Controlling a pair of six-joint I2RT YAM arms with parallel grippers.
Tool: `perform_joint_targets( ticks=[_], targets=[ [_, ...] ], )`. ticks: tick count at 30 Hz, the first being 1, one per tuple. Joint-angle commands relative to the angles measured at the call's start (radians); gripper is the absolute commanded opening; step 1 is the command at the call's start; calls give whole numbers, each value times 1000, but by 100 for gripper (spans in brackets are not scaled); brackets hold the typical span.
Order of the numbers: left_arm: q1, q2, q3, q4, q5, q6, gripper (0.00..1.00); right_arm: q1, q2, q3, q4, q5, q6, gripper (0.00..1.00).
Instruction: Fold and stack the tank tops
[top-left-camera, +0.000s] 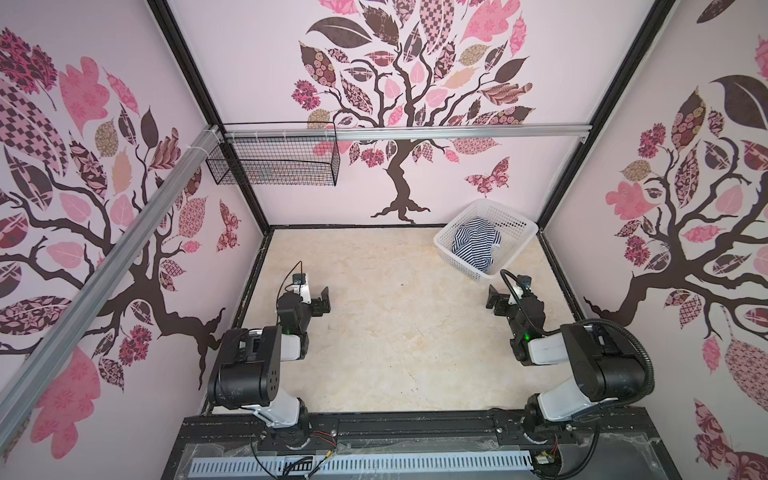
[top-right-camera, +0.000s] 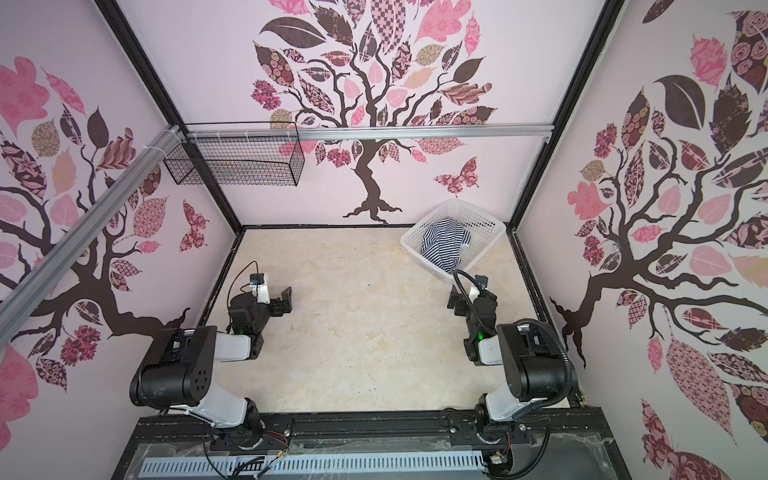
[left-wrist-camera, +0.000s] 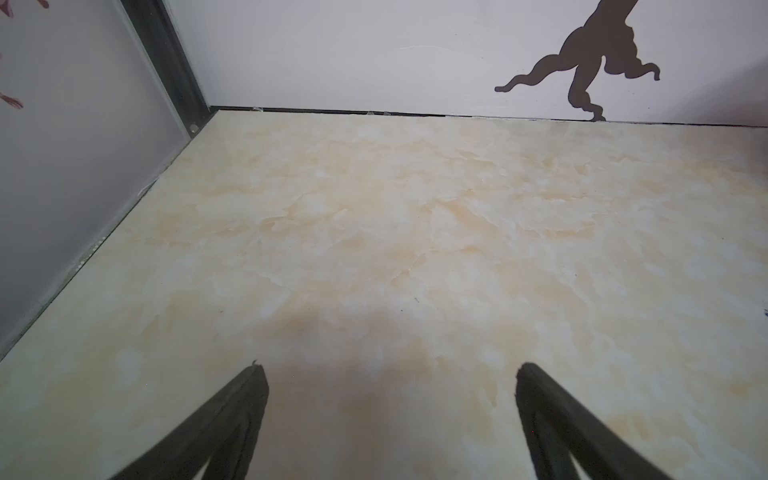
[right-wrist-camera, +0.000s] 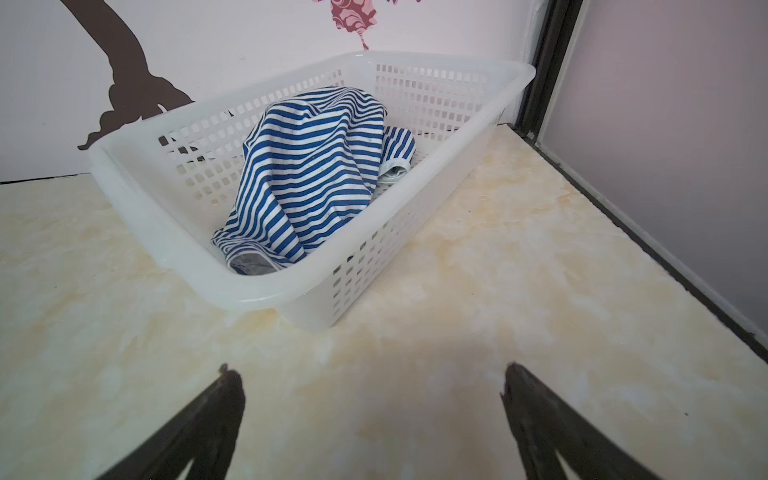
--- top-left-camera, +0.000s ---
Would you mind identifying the blue white striped tank top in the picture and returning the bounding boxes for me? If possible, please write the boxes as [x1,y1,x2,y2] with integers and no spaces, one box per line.
[451,217,502,273]

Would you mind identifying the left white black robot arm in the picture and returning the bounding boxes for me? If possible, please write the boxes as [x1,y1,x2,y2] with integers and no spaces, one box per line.
[207,286,331,448]

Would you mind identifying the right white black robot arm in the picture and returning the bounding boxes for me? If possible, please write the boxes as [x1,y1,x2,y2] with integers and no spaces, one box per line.
[486,286,655,441]

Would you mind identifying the white plastic laundry basket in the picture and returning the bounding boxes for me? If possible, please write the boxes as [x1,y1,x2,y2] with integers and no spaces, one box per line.
[433,199,539,283]

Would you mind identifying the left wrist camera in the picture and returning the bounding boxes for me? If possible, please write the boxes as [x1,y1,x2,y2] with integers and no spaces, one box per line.
[291,272,312,304]

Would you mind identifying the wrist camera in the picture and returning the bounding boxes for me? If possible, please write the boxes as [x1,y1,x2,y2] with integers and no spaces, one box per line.
[291,272,312,304]
[516,275,532,297]

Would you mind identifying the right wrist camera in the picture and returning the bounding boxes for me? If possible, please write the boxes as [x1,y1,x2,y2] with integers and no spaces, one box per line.
[516,275,532,297]

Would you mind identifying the left thin black cable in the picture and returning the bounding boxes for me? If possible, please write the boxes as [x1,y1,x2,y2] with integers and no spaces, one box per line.
[277,260,306,296]

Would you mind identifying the right black corrugated cable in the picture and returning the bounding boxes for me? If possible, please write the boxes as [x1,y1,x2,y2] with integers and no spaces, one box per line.
[499,269,656,415]

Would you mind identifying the black wire mesh basket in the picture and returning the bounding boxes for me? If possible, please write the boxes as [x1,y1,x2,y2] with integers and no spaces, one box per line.
[206,120,341,186]

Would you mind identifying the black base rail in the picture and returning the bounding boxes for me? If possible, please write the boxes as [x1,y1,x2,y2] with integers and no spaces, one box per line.
[172,407,658,453]

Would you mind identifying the white slotted cable duct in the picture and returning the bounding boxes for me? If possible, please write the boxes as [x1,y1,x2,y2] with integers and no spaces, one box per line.
[186,451,533,479]

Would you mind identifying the back aluminium rail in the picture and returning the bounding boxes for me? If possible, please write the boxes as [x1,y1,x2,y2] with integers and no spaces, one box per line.
[225,123,592,141]

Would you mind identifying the aluminium rail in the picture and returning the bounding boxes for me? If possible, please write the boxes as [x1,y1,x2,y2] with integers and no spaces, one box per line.
[1,125,220,448]
[225,123,592,141]

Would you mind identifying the left aluminium rail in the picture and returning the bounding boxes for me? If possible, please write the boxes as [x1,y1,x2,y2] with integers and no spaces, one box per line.
[1,125,220,448]

